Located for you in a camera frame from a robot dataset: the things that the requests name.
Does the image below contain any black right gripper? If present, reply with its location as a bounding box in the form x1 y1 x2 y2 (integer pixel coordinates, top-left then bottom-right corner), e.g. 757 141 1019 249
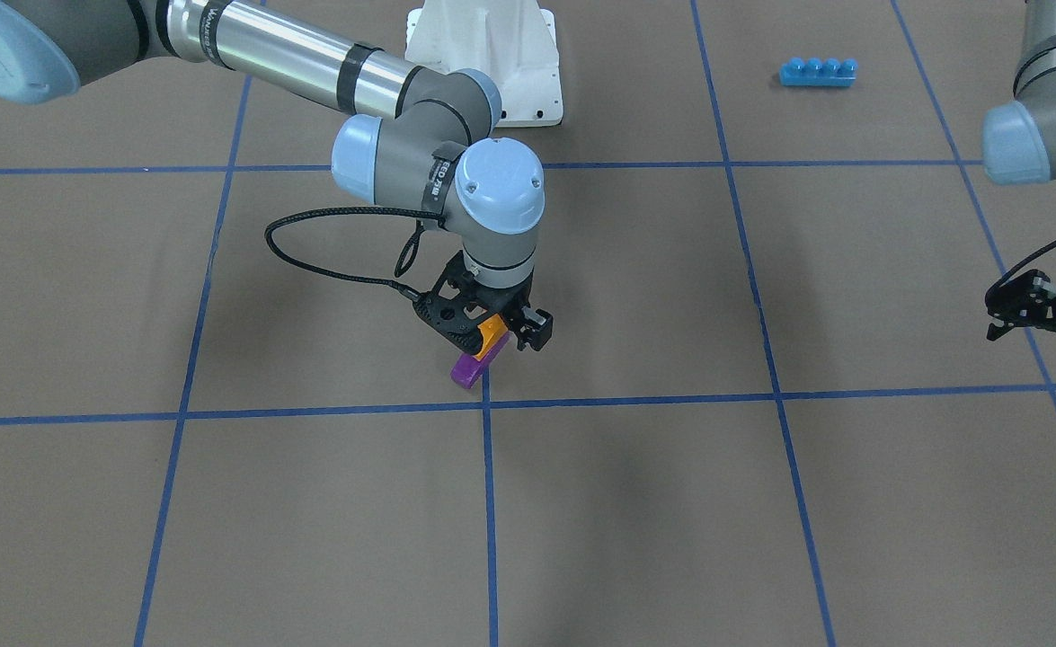
413 253 554 355

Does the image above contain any orange trapezoid block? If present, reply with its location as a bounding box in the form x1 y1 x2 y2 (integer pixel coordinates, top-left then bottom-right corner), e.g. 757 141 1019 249
473 315 510 361

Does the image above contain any purple trapezoid block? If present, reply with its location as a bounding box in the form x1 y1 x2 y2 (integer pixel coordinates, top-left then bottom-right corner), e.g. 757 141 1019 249
449 332 510 389

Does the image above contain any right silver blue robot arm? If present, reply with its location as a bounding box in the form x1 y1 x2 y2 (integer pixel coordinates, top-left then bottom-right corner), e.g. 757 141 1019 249
0 1 554 356

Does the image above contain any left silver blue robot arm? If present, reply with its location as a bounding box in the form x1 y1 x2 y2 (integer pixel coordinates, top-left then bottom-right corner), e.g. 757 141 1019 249
982 1 1056 341

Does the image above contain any long blue four-stud brick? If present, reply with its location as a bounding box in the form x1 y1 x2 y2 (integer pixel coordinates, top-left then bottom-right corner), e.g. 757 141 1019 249
777 57 859 87

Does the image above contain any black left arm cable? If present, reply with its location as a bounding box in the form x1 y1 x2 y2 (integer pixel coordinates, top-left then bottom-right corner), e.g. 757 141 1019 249
995 216 1056 288

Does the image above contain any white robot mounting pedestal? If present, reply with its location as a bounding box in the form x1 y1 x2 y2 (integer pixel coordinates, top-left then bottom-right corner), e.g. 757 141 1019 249
404 1 564 129

